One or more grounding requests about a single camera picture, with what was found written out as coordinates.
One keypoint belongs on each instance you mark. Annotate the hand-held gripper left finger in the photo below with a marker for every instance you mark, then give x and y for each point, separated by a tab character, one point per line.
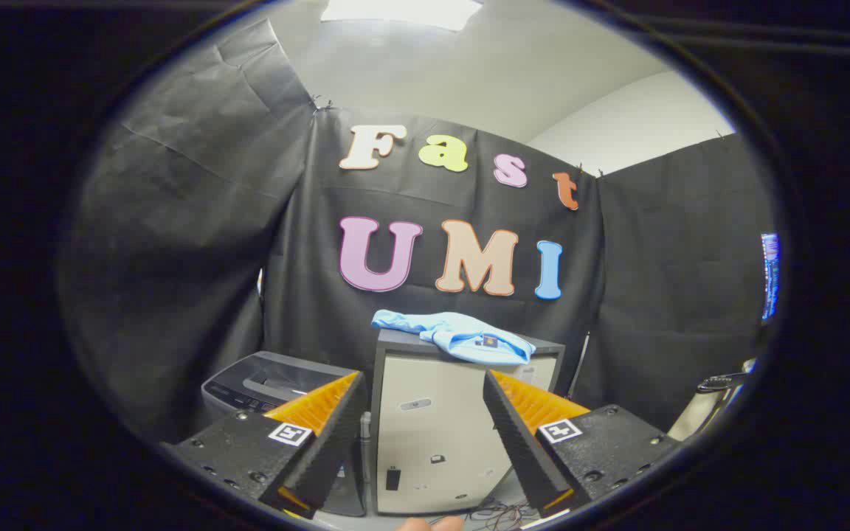
329	442

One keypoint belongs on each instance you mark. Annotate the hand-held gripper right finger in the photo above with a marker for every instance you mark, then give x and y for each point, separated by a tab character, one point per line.
517	442

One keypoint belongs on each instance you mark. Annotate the grey washing machine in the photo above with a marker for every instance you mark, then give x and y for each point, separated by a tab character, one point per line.
277	376

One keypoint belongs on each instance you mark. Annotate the light blue shirt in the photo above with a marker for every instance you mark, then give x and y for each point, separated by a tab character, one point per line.
462	335

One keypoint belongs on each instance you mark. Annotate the white cabinet with dark top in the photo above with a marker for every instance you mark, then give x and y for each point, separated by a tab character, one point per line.
432	428

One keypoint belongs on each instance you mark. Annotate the white and black chair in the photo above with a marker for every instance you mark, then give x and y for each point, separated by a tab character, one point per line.
705	409

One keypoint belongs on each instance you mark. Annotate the black backdrop cloth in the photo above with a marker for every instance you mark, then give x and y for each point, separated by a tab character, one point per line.
211	243

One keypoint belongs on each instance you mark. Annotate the computer monitor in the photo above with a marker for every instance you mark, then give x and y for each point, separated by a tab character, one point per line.
769	276

